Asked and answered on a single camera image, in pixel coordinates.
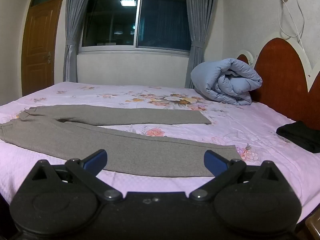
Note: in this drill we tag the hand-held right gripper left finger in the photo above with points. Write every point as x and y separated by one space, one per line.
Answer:
96 159

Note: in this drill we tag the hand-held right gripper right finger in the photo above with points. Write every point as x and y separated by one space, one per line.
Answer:
215 160

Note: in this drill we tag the grey pants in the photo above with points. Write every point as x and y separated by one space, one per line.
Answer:
140 142

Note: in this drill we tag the bed with pink floral sheet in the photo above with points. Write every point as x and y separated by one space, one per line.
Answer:
250 120

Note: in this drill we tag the folded light blue duvet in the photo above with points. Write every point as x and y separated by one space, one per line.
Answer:
225 80

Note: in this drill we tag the black cloth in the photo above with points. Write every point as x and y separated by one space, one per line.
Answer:
300 133

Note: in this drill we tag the red wooden headboard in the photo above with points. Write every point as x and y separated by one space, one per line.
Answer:
280 77

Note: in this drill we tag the brown wooden nightstand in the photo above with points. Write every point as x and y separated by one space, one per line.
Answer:
311 227

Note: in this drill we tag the brown wooden door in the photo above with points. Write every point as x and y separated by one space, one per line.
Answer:
40 45

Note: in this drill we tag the sliding glass window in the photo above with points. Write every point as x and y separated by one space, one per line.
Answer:
135 20

